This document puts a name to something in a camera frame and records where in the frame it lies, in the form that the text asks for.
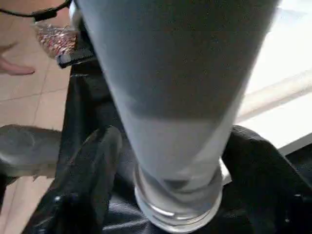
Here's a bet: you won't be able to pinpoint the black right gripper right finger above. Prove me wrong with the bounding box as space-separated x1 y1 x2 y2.
220 125 312 234

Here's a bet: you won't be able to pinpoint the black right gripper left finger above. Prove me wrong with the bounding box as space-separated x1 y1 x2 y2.
23 125 123 234

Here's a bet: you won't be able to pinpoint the white plastic table top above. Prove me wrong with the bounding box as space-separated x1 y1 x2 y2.
233 0 312 157

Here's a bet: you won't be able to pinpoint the white plastic table leg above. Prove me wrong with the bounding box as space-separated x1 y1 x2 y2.
72 0 282 233

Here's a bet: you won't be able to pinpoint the black work mat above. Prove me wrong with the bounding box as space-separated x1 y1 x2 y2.
54 29 312 234

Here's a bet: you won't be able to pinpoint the bare human foot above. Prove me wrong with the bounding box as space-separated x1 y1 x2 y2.
0 43 37 77

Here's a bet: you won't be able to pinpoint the thin floor cables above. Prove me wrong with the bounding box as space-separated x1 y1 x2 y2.
0 0 73 21

